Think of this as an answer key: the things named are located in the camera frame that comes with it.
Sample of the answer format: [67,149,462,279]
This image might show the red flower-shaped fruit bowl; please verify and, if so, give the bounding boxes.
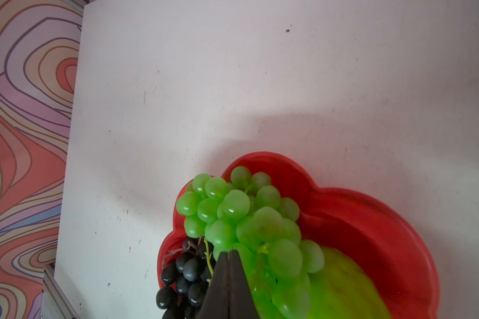
[158,152,440,318]

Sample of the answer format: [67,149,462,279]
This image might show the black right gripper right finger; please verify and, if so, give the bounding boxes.
[228,250,259,319]

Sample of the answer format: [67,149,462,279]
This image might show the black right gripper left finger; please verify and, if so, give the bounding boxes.
[197,252,230,319]

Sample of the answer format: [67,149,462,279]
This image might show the black fake grape bunch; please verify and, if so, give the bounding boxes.
[156,237,216,318]

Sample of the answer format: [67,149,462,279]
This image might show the green fake grape bunch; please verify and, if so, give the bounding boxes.
[176,166,325,318]

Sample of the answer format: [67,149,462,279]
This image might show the aluminium front rail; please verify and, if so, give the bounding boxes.
[40,262,79,319]

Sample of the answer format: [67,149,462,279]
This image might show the green fake custard apple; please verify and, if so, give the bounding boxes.
[309,247,392,319]

